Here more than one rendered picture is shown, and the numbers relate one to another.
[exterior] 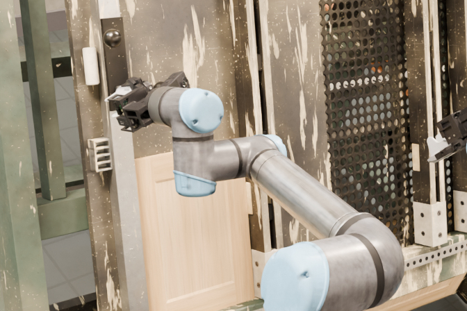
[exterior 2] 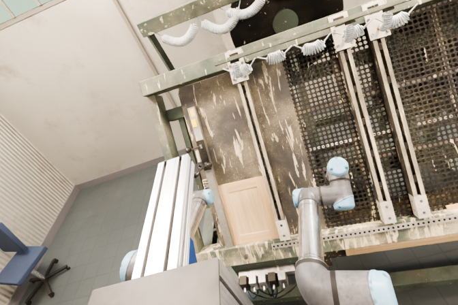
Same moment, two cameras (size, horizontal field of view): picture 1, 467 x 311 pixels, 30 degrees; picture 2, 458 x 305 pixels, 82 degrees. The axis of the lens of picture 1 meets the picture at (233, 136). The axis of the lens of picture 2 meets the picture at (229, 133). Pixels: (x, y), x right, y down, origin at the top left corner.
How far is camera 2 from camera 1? 1.47 m
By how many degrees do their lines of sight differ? 49
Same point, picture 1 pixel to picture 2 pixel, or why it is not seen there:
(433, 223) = (383, 212)
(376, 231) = not seen: hidden behind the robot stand
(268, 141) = (202, 193)
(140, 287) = (225, 229)
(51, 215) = not seen: hidden behind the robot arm
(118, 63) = (204, 154)
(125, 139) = (211, 179)
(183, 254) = (245, 218)
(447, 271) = (403, 236)
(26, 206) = not seen: hidden behind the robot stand
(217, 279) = (261, 229)
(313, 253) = (129, 257)
